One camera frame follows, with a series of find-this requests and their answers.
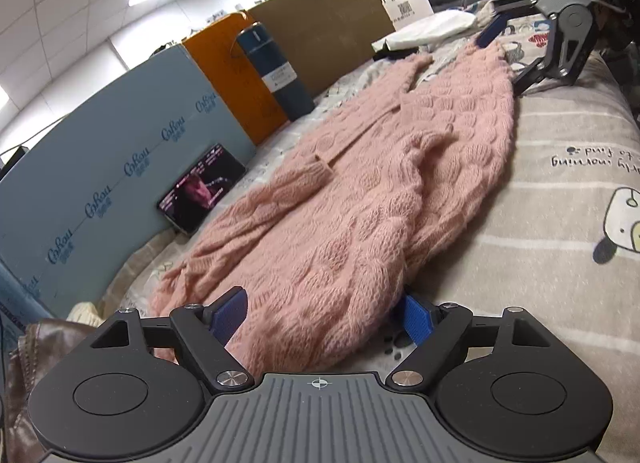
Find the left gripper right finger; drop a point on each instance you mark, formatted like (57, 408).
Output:
(437, 332)

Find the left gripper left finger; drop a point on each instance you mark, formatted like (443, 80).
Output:
(203, 333)

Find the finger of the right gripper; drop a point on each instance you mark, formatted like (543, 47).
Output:
(493, 30)
(531, 75)

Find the pink knitted cardigan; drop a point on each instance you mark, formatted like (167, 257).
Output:
(325, 247)

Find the folded white garment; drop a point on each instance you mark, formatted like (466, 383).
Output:
(430, 30)

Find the cream knitted garment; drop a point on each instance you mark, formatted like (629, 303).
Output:
(85, 313)

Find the smartphone with lit screen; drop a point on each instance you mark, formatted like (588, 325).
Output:
(194, 195)

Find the patterned bed sheet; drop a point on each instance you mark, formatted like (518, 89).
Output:
(540, 244)

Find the brown leather jacket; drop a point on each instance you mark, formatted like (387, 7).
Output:
(43, 345)

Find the brown cardboard box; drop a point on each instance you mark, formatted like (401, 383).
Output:
(324, 39)

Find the blue-grey Cabau cardboard box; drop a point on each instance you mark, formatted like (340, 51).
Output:
(85, 196)

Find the orange cardboard box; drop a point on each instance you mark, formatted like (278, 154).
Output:
(224, 63)

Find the dark blue vacuum bottle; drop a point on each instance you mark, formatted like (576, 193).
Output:
(275, 70)

